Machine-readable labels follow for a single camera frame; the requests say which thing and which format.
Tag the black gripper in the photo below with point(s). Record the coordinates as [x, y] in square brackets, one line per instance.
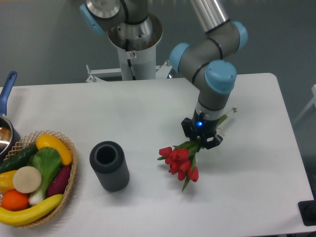
[203, 125]

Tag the red tulip bouquet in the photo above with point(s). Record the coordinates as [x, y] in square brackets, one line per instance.
[181, 158]

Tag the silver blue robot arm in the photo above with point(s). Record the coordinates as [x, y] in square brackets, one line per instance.
[135, 33]

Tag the dark grey ribbed vase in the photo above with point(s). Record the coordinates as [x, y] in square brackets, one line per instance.
[108, 161]

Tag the black device at edge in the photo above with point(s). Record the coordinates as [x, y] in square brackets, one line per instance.
[308, 212]

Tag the purple sweet potato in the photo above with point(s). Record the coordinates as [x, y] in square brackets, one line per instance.
[58, 185]

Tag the green bok choy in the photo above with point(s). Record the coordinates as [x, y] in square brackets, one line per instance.
[48, 162]

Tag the yellow squash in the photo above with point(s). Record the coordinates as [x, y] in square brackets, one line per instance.
[47, 140]

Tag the woven wicker basket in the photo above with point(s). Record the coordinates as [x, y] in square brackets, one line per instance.
[31, 140]

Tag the beige round disc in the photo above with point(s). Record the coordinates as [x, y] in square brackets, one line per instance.
[26, 179]

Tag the dark green cucumber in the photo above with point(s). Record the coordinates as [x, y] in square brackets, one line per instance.
[18, 160]

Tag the yellow bell pepper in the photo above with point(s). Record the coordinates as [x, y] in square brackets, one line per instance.
[6, 181]

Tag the orange fruit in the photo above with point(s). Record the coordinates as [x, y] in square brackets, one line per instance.
[14, 201]

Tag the yellow banana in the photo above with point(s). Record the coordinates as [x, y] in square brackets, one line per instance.
[29, 215]

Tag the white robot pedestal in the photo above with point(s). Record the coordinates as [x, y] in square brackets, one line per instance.
[134, 65]

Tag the white frame at right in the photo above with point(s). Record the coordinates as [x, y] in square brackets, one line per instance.
[311, 105]

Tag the blue handled saucepan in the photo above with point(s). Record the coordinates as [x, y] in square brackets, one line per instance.
[8, 135]

